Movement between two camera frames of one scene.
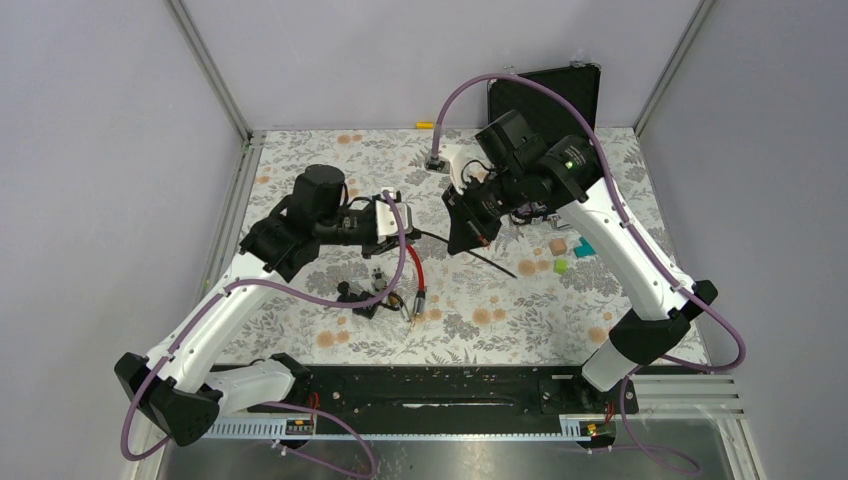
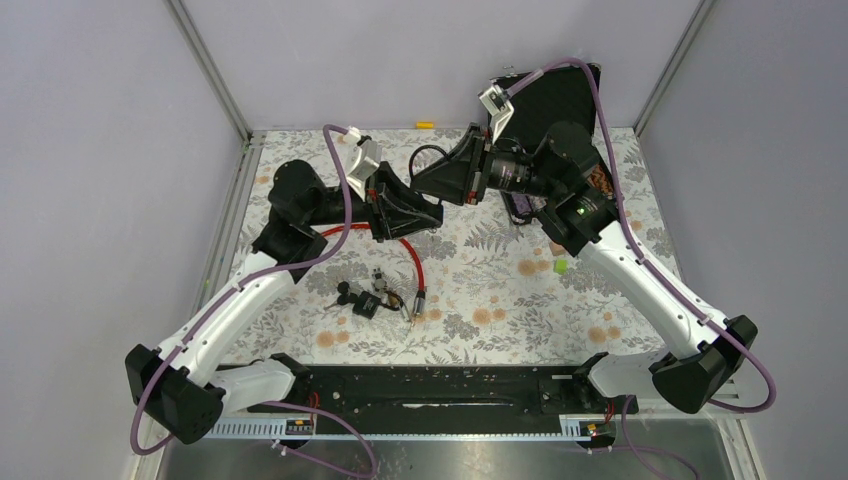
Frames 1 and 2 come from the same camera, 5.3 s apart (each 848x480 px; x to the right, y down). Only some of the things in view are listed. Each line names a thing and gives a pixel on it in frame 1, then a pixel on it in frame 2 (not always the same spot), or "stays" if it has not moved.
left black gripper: x=374 y=247 → x=393 y=207
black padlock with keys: x=344 y=295 stays
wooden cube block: x=558 y=246 stays
